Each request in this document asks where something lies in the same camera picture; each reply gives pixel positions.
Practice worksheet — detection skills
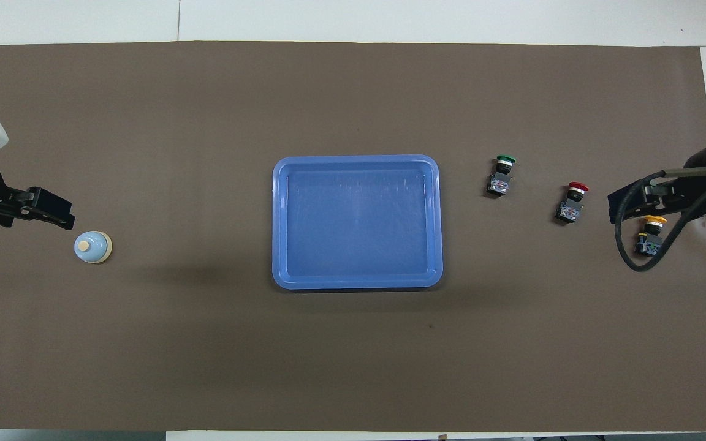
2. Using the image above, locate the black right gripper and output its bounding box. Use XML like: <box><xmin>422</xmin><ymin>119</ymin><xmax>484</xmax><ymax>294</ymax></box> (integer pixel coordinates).
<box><xmin>608</xmin><ymin>146</ymin><xmax>706</xmax><ymax>228</ymax></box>

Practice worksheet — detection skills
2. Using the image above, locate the yellow push button switch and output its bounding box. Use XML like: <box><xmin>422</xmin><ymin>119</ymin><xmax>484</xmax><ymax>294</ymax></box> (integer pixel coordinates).
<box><xmin>634</xmin><ymin>215</ymin><xmax>667</xmax><ymax>257</ymax></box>

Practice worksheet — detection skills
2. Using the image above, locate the light blue call bell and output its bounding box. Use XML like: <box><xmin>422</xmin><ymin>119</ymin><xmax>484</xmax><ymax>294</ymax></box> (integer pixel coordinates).
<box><xmin>74</xmin><ymin>231</ymin><xmax>113</xmax><ymax>265</ymax></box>

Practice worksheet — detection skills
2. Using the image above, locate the red push button switch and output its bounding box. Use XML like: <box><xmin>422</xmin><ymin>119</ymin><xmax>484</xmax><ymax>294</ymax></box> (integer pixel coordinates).
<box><xmin>553</xmin><ymin>182</ymin><xmax>590</xmax><ymax>224</ymax></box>

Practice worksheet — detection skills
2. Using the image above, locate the green push button switch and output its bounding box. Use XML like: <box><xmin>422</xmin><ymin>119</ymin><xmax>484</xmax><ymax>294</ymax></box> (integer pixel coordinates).
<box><xmin>486</xmin><ymin>155</ymin><xmax>517</xmax><ymax>197</ymax></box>

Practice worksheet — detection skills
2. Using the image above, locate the blue plastic tray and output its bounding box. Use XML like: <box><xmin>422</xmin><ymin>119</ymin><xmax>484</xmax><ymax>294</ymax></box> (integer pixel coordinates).
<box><xmin>272</xmin><ymin>155</ymin><xmax>444</xmax><ymax>290</ymax></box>

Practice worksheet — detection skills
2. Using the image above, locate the brown table mat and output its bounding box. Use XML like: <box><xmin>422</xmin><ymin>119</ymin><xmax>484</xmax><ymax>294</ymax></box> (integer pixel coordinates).
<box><xmin>0</xmin><ymin>42</ymin><xmax>706</xmax><ymax>432</ymax></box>

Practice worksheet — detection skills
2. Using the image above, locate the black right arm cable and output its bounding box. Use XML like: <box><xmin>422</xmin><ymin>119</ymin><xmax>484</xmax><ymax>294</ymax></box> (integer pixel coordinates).
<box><xmin>614</xmin><ymin>167</ymin><xmax>706</xmax><ymax>273</ymax></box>

